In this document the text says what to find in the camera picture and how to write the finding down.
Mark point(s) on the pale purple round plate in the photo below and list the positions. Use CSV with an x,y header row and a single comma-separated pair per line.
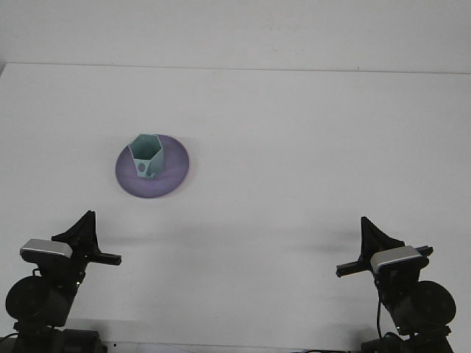
x,y
176,165

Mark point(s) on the pale blue hexagonal cup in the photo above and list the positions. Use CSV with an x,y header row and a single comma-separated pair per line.
x,y
147,147

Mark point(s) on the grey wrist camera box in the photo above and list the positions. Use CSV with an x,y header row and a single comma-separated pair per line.
x,y
46,248
393,257

